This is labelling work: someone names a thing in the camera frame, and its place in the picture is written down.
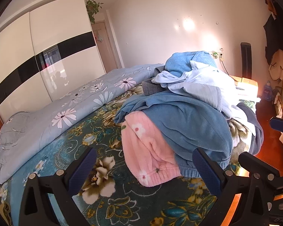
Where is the wooden door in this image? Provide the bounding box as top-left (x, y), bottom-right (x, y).
top-left (92, 21), bottom-right (123, 70)

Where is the blue fleece garment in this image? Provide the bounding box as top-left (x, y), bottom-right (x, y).
top-left (114, 91), bottom-right (234, 178)

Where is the dark hanging jacket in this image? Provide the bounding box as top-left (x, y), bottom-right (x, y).
top-left (263, 14), bottom-right (283, 64)

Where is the pink fleece garment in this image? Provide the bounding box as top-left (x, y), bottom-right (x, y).
top-left (121, 112), bottom-right (182, 187)

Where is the cream hanging garment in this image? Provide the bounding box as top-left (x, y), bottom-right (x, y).
top-left (269, 49), bottom-right (283, 83)

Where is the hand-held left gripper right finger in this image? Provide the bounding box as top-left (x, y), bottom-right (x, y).
top-left (192, 147), bottom-right (271, 226)

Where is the blue detergent bottle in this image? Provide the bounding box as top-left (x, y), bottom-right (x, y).
top-left (264, 81), bottom-right (274, 102)

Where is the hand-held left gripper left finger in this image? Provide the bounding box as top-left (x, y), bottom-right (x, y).
top-left (19, 147), bottom-right (98, 226)

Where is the cardboard box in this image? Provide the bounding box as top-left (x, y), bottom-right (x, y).
top-left (229, 75), bottom-right (260, 99)

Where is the grey garment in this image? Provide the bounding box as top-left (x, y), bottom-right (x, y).
top-left (141, 66), bottom-right (170, 97)

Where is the black tower fan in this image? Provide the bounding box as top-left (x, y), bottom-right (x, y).
top-left (241, 42), bottom-right (253, 79)

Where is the white wardrobe with black stripe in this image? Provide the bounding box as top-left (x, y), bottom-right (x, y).
top-left (0, 0), bottom-right (106, 125)

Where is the orange hanging garment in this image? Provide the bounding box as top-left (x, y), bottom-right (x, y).
top-left (263, 0), bottom-right (278, 16)

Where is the slate blue garment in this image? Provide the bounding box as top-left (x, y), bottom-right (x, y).
top-left (236, 102), bottom-right (265, 156)

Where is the light blue T-shirt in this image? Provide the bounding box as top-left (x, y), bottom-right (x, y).
top-left (151, 60), bottom-right (247, 120)

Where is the teal floral blanket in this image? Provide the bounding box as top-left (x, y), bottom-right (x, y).
top-left (0, 85), bottom-right (257, 226)

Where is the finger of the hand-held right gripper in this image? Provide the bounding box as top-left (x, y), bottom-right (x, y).
top-left (269, 116), bottom-right (283, 136)
top-left (238, 151), bottom-right (283, 190)

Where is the light blue floral duvet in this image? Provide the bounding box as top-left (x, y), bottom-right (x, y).
top-left (0, 63), bottom-right (165, 184)

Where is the wire laundry basket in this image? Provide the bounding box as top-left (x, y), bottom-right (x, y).
top-left (272, 86), bottom-right (283, 118)

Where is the green potted plant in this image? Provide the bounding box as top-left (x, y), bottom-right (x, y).
top-left (85, 0), bottom-right (103, 24)

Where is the black power cable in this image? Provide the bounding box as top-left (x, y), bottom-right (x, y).
top-left (220, 59), bottom-right (231, 76)

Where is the white wall power socket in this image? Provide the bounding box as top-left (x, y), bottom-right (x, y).
top-left (209, 50), bottom-right (224, 60)

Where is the blue terry garment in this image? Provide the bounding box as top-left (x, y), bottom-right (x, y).
top-left (165, 50), bottom-right (218, 77)

